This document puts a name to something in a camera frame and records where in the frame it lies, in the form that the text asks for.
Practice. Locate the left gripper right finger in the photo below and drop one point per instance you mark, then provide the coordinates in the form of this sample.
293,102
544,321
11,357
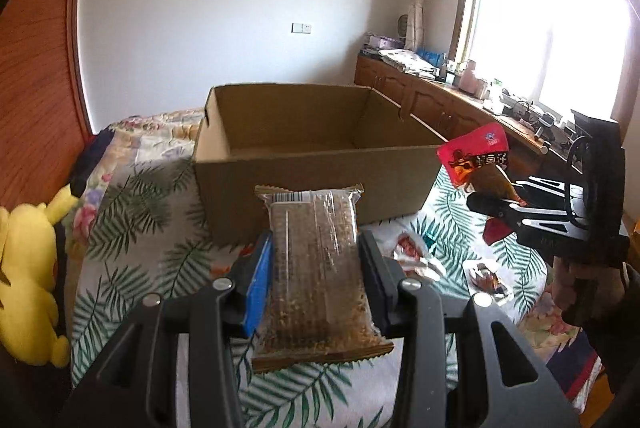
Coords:
410,310

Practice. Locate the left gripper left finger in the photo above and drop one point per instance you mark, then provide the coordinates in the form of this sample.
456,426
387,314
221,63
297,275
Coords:
229,308

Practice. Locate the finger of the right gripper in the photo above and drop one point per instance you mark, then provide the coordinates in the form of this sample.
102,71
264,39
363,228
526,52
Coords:
508,211

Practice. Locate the red snack packet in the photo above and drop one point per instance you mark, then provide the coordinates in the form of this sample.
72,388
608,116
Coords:
477,162

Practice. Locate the brown cereal bar packet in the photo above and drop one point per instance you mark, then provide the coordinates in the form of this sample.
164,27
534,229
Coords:
317,309

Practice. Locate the right hand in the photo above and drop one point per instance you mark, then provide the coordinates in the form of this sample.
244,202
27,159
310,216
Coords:
585,293

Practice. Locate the white red snack wrapper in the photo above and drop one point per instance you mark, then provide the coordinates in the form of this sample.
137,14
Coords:
413,256

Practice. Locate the dark snack wrapper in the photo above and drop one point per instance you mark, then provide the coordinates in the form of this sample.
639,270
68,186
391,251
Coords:
489,277

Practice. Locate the wooden side cabinet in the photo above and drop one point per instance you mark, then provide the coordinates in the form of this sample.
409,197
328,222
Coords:
452,113

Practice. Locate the leaf pattern bed sheet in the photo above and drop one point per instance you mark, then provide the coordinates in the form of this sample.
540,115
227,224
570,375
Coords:
140,227

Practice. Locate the yellow plush toy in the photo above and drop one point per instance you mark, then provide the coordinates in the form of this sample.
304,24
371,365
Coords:
29,267

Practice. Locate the cardboard box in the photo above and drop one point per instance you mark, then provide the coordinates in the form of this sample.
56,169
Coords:
308,137

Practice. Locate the window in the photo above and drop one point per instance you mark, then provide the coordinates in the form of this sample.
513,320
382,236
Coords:
561,55

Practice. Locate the wooden wardrobe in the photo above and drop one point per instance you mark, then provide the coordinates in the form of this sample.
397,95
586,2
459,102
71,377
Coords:
44,116

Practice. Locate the wall switch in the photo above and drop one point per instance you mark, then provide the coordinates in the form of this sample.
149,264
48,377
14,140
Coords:
300,28

